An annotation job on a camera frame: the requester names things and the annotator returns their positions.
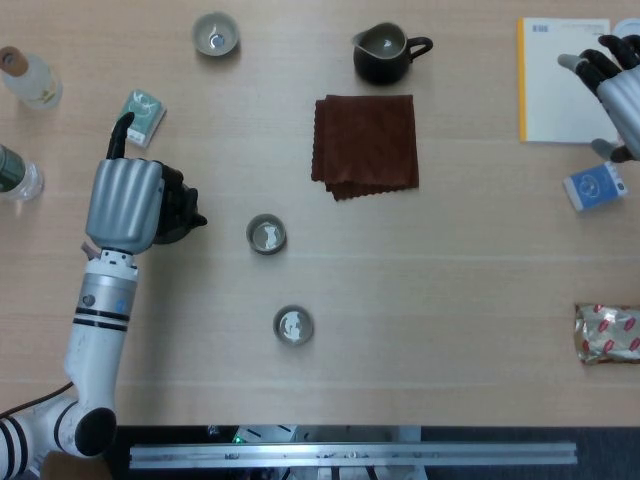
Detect green tea packet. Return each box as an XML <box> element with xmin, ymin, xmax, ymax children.
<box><xmin>114</xmin><ymin>89</ymin><xmax>168</xmax><ymax>151</ymax></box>

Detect black ceramic pitcher with handle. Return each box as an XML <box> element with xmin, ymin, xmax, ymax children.
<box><xmin>350</xmin><ymin>22</ymin><xmax>434</xmax><ymax>85</ymax></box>

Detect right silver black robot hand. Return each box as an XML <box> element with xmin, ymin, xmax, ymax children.
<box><xmin>557</xmin><ymin>34</ymin><xmax>640</xmax><ymax>164</ymax></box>

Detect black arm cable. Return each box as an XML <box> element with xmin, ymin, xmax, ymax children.
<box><xmin>0</xmin><ymin>381</ymin><xmax>76</xmax><ymax>419</ymax></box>

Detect black cast iron teapot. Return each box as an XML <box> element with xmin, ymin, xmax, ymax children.
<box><xmin>152</xmin><ymin>167</ymin><xmax>209</xmax><ymax>245</ymax></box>

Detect frosted glass bottle cork cap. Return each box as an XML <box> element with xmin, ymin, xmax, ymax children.
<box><xmin>0</xmin><ymin>46</ymin><xmax>64</xmax><ymax>111</ymax></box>

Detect aluminium rail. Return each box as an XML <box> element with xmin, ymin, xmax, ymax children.
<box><xmin>129</xmin><ymin>441</ymin><xmax>578</xmax><ymax>470</ymax></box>

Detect white notebook yellow spine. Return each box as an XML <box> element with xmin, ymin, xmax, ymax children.
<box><xmin>516</xmin><ymin>17</ymin><xmax>619</xmax><ymax>146</ymax></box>

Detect brown folded tea cloth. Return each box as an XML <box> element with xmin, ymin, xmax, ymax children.
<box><xmin>310</xmin><ymin>94</ymin><xmax>420</xmax><ymax>203</ymax></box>

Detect blue tea packet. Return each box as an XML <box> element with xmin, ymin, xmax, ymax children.
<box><xmin>562</xmin><ymin>160</ymin><xmax>629</xmax><ymax>213</ymax></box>

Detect silver foil bag red prints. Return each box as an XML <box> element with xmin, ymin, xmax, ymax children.
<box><xmin>573</xmin><ymin>304</ymin><xmax>640</xmax><ymax>368</ymax></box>

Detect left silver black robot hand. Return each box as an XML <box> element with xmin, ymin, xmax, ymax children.
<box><xmin>84</xmin><ymin>111</ymin><xmax>200</xmax><ymax>254</ymax></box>

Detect grey flared tea bowl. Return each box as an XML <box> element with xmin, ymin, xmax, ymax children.
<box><xmin>192</xmin><ymin>12</ymin><xmax>240</xmax><ymax>57</ymax></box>

